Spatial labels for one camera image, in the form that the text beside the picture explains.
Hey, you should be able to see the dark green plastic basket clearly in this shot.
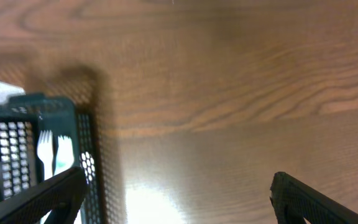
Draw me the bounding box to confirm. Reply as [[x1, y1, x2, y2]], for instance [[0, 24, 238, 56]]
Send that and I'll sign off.
[[0, 93, 104, 223]]

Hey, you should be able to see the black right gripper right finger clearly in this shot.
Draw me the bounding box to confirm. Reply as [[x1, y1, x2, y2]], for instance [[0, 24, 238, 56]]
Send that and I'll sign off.
[[270, 172, 358, 224]]

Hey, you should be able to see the white plastic fork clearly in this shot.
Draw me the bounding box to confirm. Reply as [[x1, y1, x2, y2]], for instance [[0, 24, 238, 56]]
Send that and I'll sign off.
[[37, 130, 53, 180], [54, 136, 75, 175]]

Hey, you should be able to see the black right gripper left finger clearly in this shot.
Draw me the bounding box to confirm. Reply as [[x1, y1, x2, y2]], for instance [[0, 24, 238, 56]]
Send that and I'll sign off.
[[0, 167, 88, 223]]

